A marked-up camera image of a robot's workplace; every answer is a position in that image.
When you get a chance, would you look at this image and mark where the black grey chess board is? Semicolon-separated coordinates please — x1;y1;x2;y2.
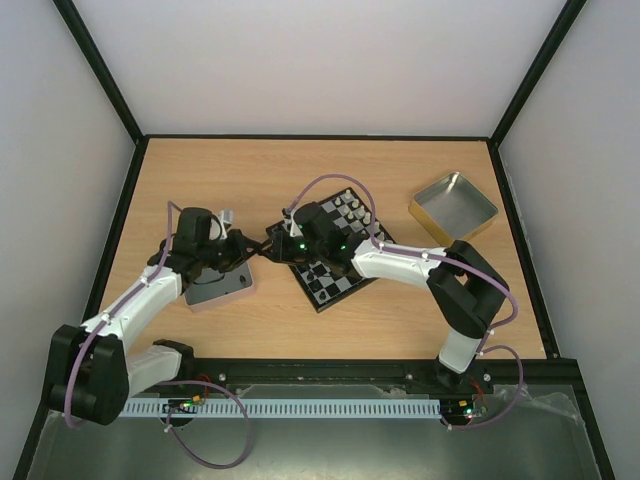
266;189;394;313

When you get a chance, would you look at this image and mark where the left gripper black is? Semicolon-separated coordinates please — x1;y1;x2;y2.
199;229;263;273

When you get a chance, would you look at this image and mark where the black aluminium frame rail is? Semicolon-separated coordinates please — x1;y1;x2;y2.
119;355;581;396

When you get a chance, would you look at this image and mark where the yellow empty tin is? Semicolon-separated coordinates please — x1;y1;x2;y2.
408;171;499;247

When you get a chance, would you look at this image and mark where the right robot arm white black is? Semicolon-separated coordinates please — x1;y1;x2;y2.
268;198;514;392

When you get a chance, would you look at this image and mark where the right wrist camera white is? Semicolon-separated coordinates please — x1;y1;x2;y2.
282;207;303;238

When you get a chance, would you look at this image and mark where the light blue cable duct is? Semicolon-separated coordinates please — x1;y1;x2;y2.
120;398;441;419

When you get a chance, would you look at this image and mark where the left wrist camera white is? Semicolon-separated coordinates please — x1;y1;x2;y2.
216;209;234;239

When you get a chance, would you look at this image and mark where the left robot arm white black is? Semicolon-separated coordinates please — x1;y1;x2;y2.
43;202;263;429

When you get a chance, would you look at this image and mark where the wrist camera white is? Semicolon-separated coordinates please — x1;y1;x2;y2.
216;209;234;239
282;207;303;238

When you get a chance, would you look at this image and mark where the pink tin with black pieces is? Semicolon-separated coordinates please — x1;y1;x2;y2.
184;263;256;313

